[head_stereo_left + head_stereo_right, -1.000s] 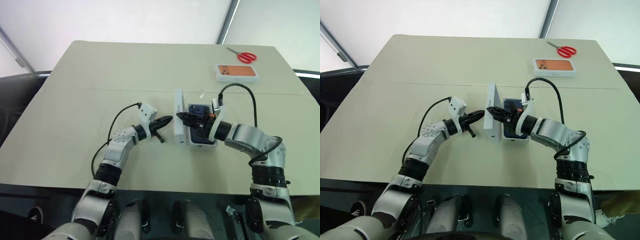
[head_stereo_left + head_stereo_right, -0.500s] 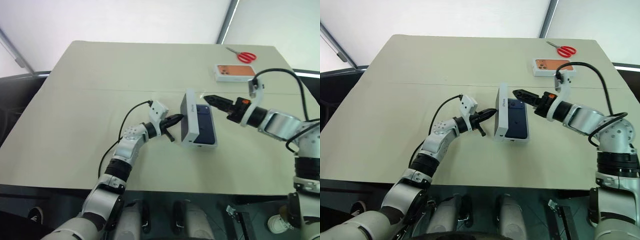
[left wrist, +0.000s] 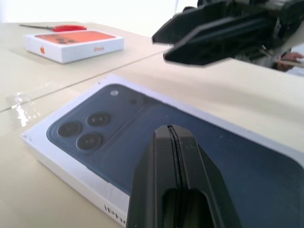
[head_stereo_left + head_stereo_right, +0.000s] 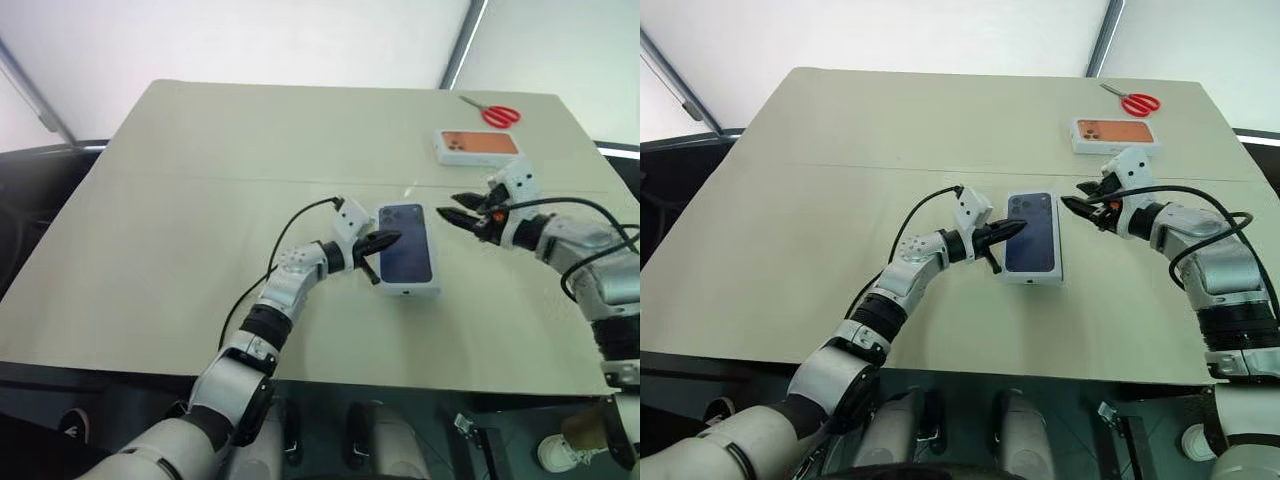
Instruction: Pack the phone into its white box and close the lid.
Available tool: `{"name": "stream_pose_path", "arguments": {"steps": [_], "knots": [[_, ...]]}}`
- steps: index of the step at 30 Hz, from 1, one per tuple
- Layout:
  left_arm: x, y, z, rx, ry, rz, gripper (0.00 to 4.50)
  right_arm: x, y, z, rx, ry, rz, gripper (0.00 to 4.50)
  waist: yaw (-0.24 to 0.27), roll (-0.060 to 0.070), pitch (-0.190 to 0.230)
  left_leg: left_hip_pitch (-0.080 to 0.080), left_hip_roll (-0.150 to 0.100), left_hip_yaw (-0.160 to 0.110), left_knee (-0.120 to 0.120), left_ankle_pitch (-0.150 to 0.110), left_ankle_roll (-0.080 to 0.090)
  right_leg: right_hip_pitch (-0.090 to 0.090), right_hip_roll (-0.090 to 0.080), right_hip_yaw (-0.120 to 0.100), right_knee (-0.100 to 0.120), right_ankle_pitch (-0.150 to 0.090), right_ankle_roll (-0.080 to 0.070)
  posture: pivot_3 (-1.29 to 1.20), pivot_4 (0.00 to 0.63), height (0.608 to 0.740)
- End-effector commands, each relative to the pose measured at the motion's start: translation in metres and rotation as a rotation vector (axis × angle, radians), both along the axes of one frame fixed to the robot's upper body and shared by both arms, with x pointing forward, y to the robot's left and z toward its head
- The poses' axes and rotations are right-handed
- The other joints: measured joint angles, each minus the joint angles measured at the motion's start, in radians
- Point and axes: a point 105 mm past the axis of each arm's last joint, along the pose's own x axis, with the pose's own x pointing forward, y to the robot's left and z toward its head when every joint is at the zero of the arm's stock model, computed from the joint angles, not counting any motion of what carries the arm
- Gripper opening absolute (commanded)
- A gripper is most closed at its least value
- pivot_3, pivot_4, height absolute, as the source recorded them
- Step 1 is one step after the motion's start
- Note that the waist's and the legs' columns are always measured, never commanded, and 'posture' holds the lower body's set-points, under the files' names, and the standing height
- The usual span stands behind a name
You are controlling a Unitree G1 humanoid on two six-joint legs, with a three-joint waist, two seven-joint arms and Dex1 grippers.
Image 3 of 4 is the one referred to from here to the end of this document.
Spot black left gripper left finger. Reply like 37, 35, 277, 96
126, 124, 181, 228

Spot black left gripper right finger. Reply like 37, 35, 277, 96
170, 124, 241, 228

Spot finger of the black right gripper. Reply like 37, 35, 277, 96
151, 5, 276, 45
163, 19, 278, 67

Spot phone box lid blue print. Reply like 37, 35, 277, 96
20, 73, 304, 228

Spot white box orange phone print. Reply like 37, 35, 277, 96
23, 29, 125, 65

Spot bystander bare hand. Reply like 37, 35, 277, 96
277, 52, 304, 71

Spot clear plastic wrap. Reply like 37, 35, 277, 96
9, 92, 45, 128

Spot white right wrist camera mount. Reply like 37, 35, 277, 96
276, 20, 304, 57

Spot red handled scissors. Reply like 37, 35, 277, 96
19, 23, 87, 33

